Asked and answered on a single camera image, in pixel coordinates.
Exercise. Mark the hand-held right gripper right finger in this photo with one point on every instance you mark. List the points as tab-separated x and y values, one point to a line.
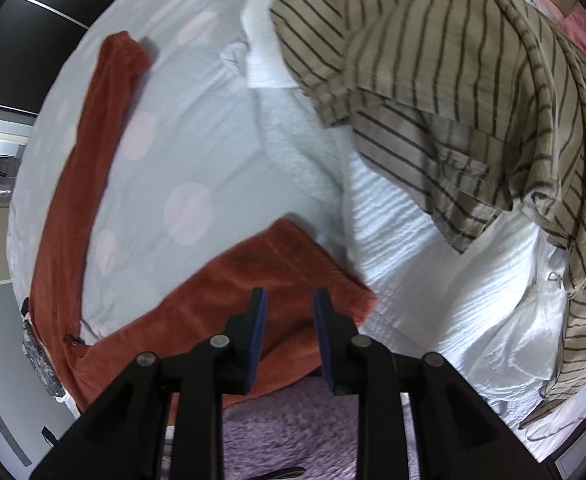
323	340

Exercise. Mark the purple fleece robe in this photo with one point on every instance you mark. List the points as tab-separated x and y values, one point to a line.
293	425

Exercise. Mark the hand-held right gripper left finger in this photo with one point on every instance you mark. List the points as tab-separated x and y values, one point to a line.
256	340

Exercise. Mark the pink cloth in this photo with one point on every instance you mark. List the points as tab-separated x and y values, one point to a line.
585	35

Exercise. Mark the beige striped shirt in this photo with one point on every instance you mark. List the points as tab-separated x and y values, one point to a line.
423	35

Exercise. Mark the white fleece towel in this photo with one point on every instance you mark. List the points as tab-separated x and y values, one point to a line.
293	135

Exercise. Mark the grey strip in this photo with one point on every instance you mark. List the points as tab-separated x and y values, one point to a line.
8	432

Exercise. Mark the grey pink-dotted bed sheet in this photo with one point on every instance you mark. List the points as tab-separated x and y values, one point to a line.
173	135

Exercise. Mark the black wardrobe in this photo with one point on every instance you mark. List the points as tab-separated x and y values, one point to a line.
33	35

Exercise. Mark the floral patterned cloth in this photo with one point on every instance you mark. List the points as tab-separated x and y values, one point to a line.
40	360

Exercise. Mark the rust orange fleece garment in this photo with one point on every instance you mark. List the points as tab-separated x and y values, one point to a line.
273	270

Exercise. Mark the white crinkle garment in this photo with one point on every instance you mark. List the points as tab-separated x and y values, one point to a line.
423	270

